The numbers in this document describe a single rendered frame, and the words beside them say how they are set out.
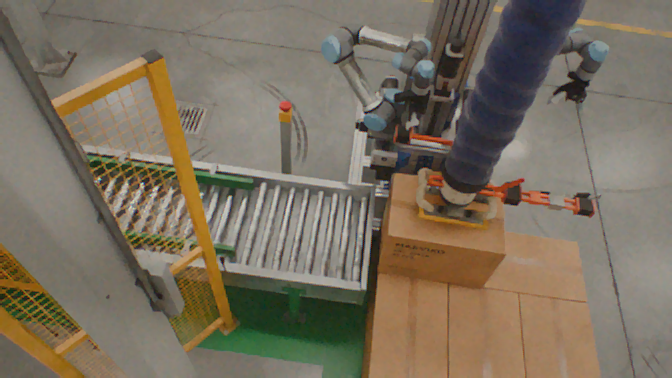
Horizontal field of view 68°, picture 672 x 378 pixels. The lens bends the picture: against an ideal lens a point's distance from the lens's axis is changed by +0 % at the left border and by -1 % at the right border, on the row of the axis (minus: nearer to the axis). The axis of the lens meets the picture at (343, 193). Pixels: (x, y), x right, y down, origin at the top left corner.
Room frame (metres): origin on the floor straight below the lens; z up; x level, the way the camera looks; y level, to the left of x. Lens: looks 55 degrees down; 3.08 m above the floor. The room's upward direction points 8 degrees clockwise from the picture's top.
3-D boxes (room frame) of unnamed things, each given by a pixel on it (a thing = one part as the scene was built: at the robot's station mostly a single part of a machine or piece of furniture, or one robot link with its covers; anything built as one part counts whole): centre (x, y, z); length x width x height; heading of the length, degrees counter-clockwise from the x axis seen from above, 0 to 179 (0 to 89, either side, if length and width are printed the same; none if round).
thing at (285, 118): (2.01, 0.39, 0.50); 0.07 x 0.07 x 1.00; 0
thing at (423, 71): (1.77, -0.28, 1.59); 0.09 x 0.08 x 0.11; 60
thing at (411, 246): (1.50, -0.56, 0.74); 0.60 x 0.40 x 0.40; 88
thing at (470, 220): (1.41, -0.55, 1.08); 0.34 x 0.10 x 0.05; 88
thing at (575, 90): (1.75, -0.95, 1.66); 0.09 x 0.08 x 0.12; 0
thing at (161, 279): (0.60, 0.57, 1.62); 0.20 x 0.05 x 0.30; 90
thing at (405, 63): (1.84, -0.21, 1.59); 0.11 x 0.11 x 0.08; 60
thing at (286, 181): (1.84, 0.99, 0.50); 2.31 x 0.05 x 0.19; 90
